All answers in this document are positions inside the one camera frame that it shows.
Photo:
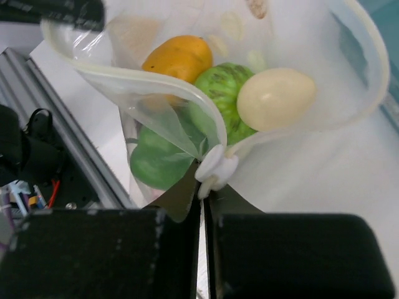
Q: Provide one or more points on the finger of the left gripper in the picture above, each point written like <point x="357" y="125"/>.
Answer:
<point x="88" y="15"/>

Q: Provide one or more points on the orange mango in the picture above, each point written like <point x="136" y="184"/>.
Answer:
<point x="182" y="57"/>

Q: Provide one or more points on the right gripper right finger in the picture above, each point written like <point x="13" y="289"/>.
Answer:
<point x="253" y="254"/>

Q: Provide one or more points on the white egg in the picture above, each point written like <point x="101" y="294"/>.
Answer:
<point x="275" y="98"/>

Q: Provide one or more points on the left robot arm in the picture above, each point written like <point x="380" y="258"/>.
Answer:
<point x="12" y="152"/>

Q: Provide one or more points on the teal plastic bin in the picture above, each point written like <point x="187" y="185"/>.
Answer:
<point x="368" y="40"/>

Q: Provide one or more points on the aluminium mounting rail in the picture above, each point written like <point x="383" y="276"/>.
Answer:
<point x="24" y="89"/>

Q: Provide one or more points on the green bell pepper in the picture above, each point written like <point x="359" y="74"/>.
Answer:
<point x="156" y="162"/>

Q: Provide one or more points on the green custard apple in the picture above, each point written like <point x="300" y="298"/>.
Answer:
<point x="221" y="84"/>

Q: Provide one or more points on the clear zip top bag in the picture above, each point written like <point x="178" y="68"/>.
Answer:
<point x="101" y="83"/>

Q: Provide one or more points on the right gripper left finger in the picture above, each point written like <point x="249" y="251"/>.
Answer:
<point x="108" y="253"/>

